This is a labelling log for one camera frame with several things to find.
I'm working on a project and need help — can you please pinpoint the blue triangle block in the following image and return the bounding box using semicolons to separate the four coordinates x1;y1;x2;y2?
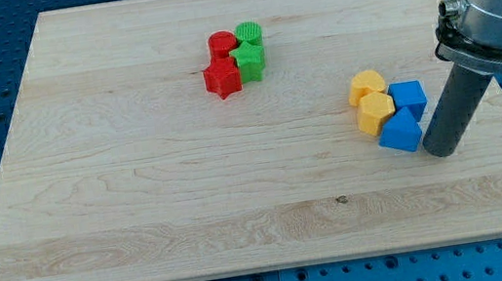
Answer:
378;107;422;152

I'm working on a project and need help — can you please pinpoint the yellow hexagon block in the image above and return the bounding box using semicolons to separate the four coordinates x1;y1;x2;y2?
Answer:
357;92;396;137

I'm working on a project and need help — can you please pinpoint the red star block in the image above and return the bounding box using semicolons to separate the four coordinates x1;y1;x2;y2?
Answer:
203;57;243;100

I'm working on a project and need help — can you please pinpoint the green star block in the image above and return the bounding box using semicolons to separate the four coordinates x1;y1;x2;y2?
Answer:
230;42;266;83

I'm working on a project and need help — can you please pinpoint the red cylinder block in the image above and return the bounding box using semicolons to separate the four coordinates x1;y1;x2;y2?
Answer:
207;30;238;60

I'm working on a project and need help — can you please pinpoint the green cylinder block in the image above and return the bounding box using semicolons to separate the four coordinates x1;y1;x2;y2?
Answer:
234;21;263;46

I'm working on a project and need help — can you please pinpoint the yellow heart block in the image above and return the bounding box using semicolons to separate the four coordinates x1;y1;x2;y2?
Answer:
348;69;387;106

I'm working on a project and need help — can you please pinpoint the wooden board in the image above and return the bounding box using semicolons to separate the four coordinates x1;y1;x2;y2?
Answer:
0;0;502;281

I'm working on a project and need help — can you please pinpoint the blue cube block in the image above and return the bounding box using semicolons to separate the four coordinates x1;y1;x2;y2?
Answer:
388;80;428;122

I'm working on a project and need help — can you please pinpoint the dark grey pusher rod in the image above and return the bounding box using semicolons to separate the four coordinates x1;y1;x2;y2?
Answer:
422;64;492;158

